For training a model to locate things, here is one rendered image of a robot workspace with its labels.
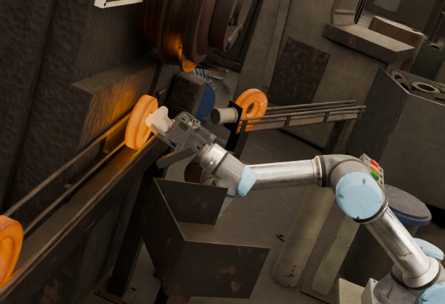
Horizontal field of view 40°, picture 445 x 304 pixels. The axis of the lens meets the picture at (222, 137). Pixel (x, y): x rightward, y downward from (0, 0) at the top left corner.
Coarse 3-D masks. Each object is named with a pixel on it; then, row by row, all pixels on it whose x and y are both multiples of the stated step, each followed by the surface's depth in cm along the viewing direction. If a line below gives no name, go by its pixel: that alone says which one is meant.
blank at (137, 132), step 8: (144, 96) 164; (136, 104) 161; (144, 104) 162; (152, 104) 165; (136, 112) 160; (144, 112) 160; (152, 112) 168; (128, 120) 160; (136, 120) 160; (144, 120) 163; (128, 128) 160; (136, 128) 160; (144, 128) 170; (128, 136) 161; (136, 136) 161; (144, 136) 169; (128, 144) 164; (136, 144) 164
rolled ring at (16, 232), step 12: (0, 216) 104; (0, 228) 100; (12, 228) 105; (0, 240) 102; (12, 240) 107; (0, 252) 110; (12, 252) 110; (0, 264) 110; (12, 264) 111; (0, 276) 110
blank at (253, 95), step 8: (240, 96) 226; (248, 96) 224; (256, 96) 227; (264, 96) 230; (240, 104) 224; (248, 104) 226; (256, 104) 232; (264, 104) 233; (256, 112) 232; (264, 112) 235; (256, 120) 234
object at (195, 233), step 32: (160, 192) 138; (192, 192) 149; (224, 192) 153; (160, 224) 135; (192, 224) 153; (160, 256) 132; (192, 256) 124; (224, 256) 127; (256, 256) 130; (160, 288) 148; (192, 288) 128; (224, 288) 131
